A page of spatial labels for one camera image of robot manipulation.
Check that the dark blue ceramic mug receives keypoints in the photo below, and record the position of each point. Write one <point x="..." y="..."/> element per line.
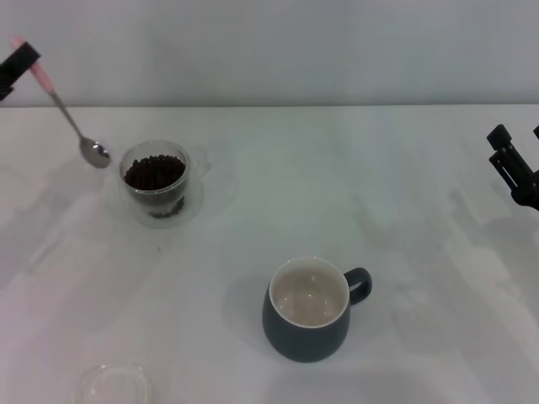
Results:
<point x="303" y="343"/>

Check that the small clear glass bowl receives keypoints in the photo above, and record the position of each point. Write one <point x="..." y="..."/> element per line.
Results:
<point x="113" y="383"/>

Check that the clear double-wall glass cup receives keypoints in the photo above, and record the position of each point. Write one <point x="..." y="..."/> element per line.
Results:
<point x="190" y="168"/>

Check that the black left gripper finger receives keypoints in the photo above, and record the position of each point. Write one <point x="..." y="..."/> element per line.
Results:
<point x="19" y="63"/>

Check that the dark coffee beans heap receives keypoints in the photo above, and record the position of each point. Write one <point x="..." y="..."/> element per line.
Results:
<point x="153" y="172"/>

